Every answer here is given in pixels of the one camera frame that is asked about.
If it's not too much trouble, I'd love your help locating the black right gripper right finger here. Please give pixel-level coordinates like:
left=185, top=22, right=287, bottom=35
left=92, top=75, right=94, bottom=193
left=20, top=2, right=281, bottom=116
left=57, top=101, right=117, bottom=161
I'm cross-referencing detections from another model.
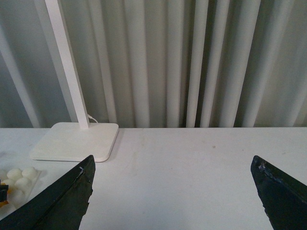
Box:
left=250, top=155, right=307, bottom=230

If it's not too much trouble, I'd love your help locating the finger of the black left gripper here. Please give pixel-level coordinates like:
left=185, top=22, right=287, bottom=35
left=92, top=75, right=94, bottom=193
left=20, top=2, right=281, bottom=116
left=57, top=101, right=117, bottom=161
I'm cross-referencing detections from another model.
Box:
left=0, top=182, right=9, bottom=202

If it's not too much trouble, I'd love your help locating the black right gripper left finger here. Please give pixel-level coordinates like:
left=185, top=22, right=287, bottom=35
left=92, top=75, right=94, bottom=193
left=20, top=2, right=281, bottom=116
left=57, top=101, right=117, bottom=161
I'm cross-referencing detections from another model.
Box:
left=0, top=155, right=95, bottom=230

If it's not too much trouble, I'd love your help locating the white studded base plate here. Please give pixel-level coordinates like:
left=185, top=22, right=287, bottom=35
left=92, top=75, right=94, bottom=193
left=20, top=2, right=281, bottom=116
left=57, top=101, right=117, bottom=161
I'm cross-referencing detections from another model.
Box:
left=0, top=167, right=41, bottom=220

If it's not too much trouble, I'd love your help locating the white lamp stand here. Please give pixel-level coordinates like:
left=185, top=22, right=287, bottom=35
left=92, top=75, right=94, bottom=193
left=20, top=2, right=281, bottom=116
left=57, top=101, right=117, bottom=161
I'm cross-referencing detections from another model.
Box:
left=30, top=0, right=118, bottom=162

